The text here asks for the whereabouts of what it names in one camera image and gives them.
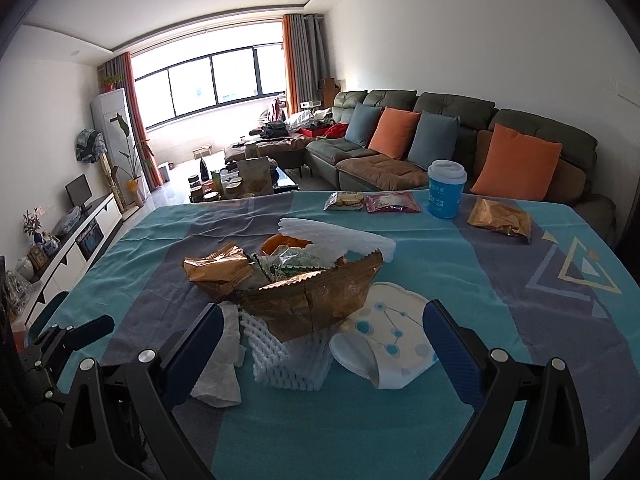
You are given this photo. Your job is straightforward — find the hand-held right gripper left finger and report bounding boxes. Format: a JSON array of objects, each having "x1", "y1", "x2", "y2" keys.
[{"x1": 60, "y1": 302, "x2": 226, "y2": 480}]

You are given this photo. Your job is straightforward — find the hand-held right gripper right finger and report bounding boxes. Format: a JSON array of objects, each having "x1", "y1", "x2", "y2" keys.
[{"x1": 422, "y1": 300, "x2": 591, "y2": 480}]

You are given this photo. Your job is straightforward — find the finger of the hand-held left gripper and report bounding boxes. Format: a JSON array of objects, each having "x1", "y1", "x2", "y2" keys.
[
  {"x1": 29, "y1": 290, "x2": 71, "y2": 342},
  {"x1": 30, "y1": 314, "x2": 116, "y2": 361}
]

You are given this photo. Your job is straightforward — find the white tissue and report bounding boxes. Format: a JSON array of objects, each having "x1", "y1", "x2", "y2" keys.
[{"x1": 192, "y1": 302, "x2": 247, "y2": 407}]

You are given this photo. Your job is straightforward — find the white blue-dotted pad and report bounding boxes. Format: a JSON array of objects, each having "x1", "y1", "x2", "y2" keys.
[{"x1": 329, "y1": 282, "x2": 441, "y2": 391}]

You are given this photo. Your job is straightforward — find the small gold foil wrapper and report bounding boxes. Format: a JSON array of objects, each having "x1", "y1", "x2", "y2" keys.
[{"x1": 182, "y1": 243, "x2": 256, "y2": 297}]

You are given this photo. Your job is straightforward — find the short white foam net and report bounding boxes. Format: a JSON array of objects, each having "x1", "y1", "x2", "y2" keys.
[{"x1": 240, "y1": 310, "x2": 335, "y2": 392}]

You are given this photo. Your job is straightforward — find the large gold foil wrapper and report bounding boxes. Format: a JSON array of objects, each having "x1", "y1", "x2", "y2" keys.
[{"x1": 239, "y1": 250, "x2": 385, "y2": 343}]

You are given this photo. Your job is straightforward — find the green snack packet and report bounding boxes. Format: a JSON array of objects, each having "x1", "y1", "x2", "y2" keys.
[{"x1": 252, "y1": 245, "x2": 333, "y2": 283}]

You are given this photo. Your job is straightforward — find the white media cabinet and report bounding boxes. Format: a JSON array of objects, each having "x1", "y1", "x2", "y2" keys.
[{"x1": 22, "y1": 192, "x2": 123, "y2": 326}]

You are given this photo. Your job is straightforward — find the flower vase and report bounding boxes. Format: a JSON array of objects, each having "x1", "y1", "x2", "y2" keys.
[{"x1": 22, "y1": 207, "x2": 48, "y2": 256}]

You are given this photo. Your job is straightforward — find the teal and grey printed tablecloth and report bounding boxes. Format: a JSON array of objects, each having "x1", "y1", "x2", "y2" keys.
[{"x1": 27, "y1": 190, "x2": 633, "y2": 480}]

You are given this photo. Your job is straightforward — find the black monitor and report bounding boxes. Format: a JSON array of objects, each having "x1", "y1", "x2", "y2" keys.
[{"x1": 65, "y1": 174, "x2": 93, "y2": 209}]

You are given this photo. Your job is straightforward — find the orange peel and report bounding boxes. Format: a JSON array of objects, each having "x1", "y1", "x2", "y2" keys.
[{"x1": 261, "y1": 232, "x2": 313, "y2": 256}]

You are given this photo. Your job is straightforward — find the flat gold snack packet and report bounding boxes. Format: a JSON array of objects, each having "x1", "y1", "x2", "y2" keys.
[{"x1": 467, "y1": 197, "x2": 532, "y2": 244}]

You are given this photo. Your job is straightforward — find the blue cup with white lid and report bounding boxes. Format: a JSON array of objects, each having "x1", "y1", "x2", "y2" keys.
[{"x1": 426, "y1": 160, "x2": 468, "y2": 219}]

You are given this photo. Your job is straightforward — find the red snack packet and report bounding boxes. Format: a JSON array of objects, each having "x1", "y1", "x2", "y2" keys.
[{"x1": 364, "y1": 192, "x2": 422, "y2": 214}]

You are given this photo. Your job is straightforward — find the long white foam net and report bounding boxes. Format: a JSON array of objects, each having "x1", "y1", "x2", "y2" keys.
[{"x1": 278, "y1": 217, "x2": 397, "y2": 263}]

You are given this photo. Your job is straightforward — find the hanging grey cloth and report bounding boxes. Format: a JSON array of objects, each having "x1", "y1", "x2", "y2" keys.
[{"x1": 75, "y1": 129, "x2": 107, "y2": 163}]

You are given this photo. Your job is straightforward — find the tall leafy plant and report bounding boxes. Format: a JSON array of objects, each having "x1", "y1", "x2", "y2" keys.
[{"x1": 110, "y1": 115, "x2": 156, "y2": 206}]

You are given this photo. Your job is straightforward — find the brown paper bag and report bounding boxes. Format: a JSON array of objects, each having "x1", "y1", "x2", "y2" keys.
[{"x1": 237, "y1": 157, "x2": 275, "y2": 196}]

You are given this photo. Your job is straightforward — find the clear cracker packet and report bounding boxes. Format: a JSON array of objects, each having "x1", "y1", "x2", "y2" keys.
[{"x1": 323, "y1": 192, "x2": 366, "y2": 212}]

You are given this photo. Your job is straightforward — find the cluttered coffee table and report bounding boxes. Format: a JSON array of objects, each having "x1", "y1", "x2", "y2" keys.
[{"x1": 187, "y1": 157, "x2": 301, "y2": 203}]

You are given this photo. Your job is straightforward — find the brown seat pad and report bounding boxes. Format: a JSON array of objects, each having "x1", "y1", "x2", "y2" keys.
[{"x1": 334, "y1": 154, "x2": 431, "y2": 186}]

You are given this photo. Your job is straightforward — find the large orange cushion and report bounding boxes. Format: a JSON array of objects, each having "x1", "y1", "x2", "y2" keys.
[{"x1": 470, "y1": 123, "x2": 563, "y2": 202}]

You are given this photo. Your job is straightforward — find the white standing air conditioner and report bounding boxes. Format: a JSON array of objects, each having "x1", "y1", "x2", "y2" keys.
[{"x1": 91, "y1": 88, "x2": 150, "y2": 196}]

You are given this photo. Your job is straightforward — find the brown back cushion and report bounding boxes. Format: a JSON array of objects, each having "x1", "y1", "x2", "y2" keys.
[{"x1": 476, "y1": 130, "x2": 587, "y2": 206}]

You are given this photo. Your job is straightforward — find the large blue cushion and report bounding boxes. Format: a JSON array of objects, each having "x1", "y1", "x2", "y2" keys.
[{"x1": 407, "y1": 110, "x2": 461, "y2": 171}]

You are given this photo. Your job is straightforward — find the orange and grey curtain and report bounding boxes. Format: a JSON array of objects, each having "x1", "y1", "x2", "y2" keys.
[
  {"x1": 282, "y1": 12, "x2": 328, "y2": 111},
  {"x1": 102, "y1": 51, "x2": 151, "y2": 191}
]

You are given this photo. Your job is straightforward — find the small orange cushion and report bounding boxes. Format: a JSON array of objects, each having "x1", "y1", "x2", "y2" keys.
[{"x1": 369, "y1": 107, "x2": 422, "y2": 160}]

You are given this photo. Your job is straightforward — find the pile of clothes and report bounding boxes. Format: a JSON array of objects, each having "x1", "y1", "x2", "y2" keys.
[{"x1": 250, "y1": 107, "x2": 335, "y2": 141}]

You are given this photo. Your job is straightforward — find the small blue cushion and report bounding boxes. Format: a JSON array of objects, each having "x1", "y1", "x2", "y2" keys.
[{"x1": 345, "y1": 102, "x2": 382, "y2": 147}]

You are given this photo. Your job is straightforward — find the dark green sofa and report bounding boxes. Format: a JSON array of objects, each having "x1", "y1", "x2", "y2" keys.
[{"x1": 224, "y1": 90, "x2": 617, "y2": 241}]

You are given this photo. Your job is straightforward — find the large window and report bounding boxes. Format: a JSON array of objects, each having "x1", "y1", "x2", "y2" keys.
[{"x1": 131, "y1": 42, "x2": 288, "y2": 128}]

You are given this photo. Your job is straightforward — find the wooden shelf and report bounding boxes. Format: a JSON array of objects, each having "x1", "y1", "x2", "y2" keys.
[{"x1": 317, "y1": 77, "x2": 348, "y2": 106}]

